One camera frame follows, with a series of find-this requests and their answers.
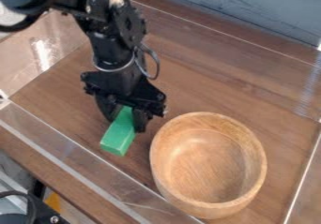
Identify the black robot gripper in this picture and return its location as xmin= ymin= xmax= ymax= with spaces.
xmin=80 ymin=67 xmax=166 ymax=133

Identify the green rectangular block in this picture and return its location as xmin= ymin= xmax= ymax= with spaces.
xmin=100 ymin=106 xmax=135 ymax=157

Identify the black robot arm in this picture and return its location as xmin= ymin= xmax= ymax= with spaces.
xmin=0 ymin=0 xmax=166 ymax=132

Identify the brown wooden bowl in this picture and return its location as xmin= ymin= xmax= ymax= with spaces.
xmin=150 ymin=112 xmax=268 ymax=219

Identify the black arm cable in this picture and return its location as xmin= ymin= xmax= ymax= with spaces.
xmin=134 ymin=42 xmax=162 ymax=82

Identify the clear acrylic front wall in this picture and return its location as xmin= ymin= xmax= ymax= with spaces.
xmin=0 ymin=100 xmax=205 ymax=224

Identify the black clamp with cable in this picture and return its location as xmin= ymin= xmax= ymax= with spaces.
xmin=0 ymin=190 xmax=71 ymax=224

